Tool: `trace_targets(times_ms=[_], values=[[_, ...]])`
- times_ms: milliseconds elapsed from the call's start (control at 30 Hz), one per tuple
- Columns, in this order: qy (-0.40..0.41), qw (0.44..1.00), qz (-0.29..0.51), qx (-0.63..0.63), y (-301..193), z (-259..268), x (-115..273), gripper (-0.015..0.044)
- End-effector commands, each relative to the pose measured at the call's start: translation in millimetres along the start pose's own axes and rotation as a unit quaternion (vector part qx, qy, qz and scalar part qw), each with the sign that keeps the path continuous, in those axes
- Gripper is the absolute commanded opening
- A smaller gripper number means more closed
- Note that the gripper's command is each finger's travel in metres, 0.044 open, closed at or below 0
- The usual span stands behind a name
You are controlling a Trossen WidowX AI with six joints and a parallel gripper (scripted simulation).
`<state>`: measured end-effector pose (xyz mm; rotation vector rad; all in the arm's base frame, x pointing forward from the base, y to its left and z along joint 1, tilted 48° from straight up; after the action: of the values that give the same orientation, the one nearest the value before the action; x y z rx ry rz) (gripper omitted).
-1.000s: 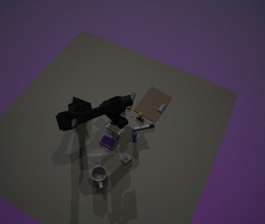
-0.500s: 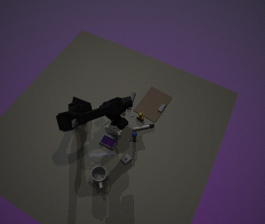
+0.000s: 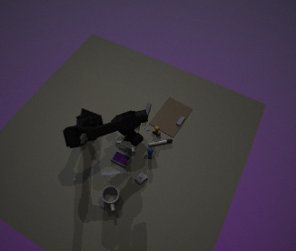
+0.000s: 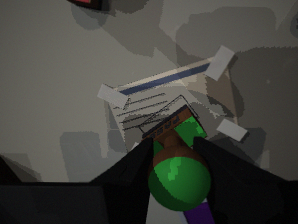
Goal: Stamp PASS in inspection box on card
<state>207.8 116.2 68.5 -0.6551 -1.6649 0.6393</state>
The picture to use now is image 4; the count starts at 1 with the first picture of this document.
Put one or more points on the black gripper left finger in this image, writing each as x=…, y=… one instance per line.
x=120, y=195

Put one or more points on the green-handled rubber stamp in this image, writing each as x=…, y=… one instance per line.
x=178, y=176

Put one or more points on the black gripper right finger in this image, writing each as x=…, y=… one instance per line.
x=243, y=193

